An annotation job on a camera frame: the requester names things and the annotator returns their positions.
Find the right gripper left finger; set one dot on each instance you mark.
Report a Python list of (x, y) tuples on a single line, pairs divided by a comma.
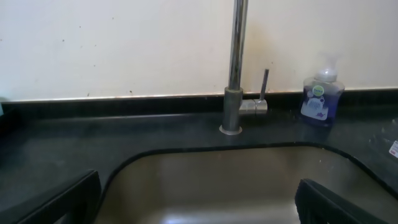
[(62, 202)]

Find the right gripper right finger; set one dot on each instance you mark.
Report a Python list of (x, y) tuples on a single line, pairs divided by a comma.
[(323, 208)]

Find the blue soap bottle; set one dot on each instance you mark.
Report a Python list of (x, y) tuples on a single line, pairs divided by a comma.
[(320, 102)]

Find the steel sink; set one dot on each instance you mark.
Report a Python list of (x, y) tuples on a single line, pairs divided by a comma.
[(217, 186)]

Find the steel tap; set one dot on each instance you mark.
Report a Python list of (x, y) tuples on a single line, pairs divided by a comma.
[(237, 46)]

